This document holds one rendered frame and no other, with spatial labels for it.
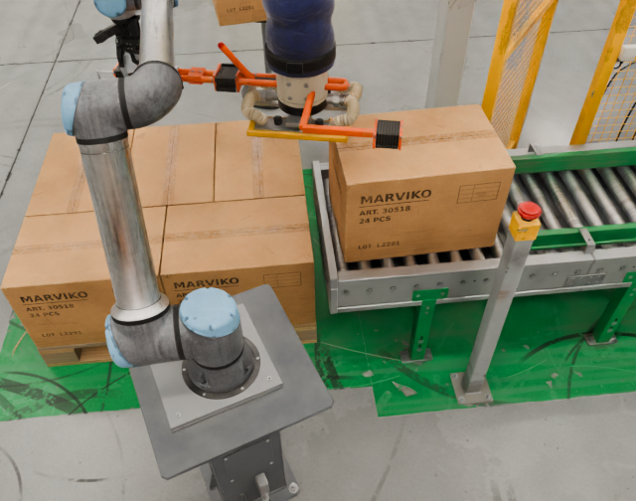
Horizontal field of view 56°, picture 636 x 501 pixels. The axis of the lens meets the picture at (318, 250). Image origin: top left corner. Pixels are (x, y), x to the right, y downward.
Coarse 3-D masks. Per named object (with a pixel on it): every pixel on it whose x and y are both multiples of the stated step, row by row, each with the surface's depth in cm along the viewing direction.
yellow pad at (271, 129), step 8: (272, 120) 203; (280, 120) 200; (312, 120) 202; (320, 120) 198; (328, 120) 203; (248, 128) 201; (256, 128) 200; (264, 128) 200; (272, 128) 200; (280, 128) 199; (288, 128) 199; (296, 128) 199; (256, 136) 201; (264, 136) 200; (272, 136) 200; (280, 136) 199; (288, 136) 199; (296, 136) 198; (304, 136) 198; (312, 136) 197; (320, 136) 197; (328, 136) 197; (336, 136) 197; (344, 136) 197
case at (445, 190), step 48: (336, 144) 219; (432, 144) 218; (480, 144) 218; (336, 192) 233; (384, 192) 209; (432, 192) 212; (480, 192) 215; (384, 240) 226; (432, 240) 230; (480, 240) 234
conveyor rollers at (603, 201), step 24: (600, 168) 272; (624, 168) 270; (552, 192) 262; (576, 192) 260; (600, 192) 259; (624, 192) 259; (504, 216) 250; (552, 216) 249; (576, 216) 250; (336, 240) 241; (336, 264) 234; (360, 264) 233; (384, 264) 233; (408, 264) 232
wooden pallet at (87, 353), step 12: (300, 324) 263; (312, 324) 263; (300, 336) 269; (312, 336) 270; (48, 348) 257; (60, 348) 258; (72, 348) 258; (84, 348) 270; (96, 348) 270; (48, 360) 263; (60, 360) 264; (72, 360) 265; (84, 360) 266; (96, 360) 266; (108, 360) 267
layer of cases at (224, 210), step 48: (144, 144) 288; (192, 144) 287; (240, 144) 287; (288, 144) 286; (48, 192) 265; (144, 192) 264; (192, 192) 263; (240, 192) 263; (288, 192) 263; (48, 240) 244; (96, 240) 244; (192, 240) 243; (240, 240) 243; (288, 240) 243; (0, 288) 227; (48, 288) 230; (96, 288) 233; (192, 288) 238; (240, 288) 241; (288, 288) 244; (48, 336) 251; (96, 336) 254
